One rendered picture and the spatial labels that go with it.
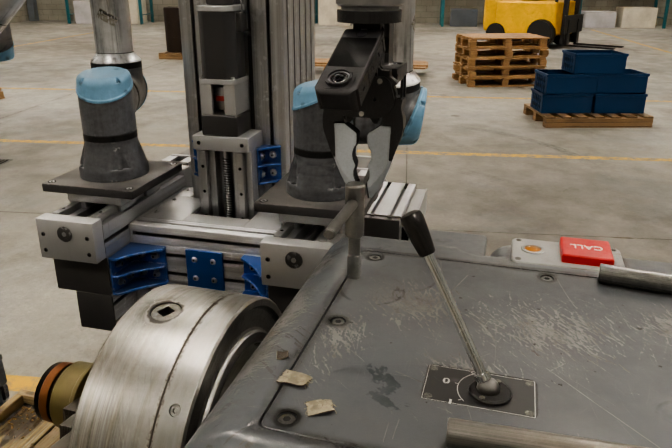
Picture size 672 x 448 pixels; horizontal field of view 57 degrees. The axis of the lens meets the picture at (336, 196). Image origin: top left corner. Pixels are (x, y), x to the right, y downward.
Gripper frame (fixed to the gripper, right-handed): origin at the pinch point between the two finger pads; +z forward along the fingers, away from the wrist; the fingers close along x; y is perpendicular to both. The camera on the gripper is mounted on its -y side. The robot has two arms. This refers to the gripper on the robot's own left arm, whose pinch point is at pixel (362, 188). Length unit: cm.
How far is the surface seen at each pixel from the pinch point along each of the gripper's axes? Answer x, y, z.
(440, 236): -8.2, 11.6, 10.0
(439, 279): -11.6, -19.2, 0.7
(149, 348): 17.9, -19.0, 13.1
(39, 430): 54, -1, 47
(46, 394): 35.9, -15.5, 25.3
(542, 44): -45, 940, 78
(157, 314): 19.6, -14.5, 11.9
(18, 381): 171, 105, 136
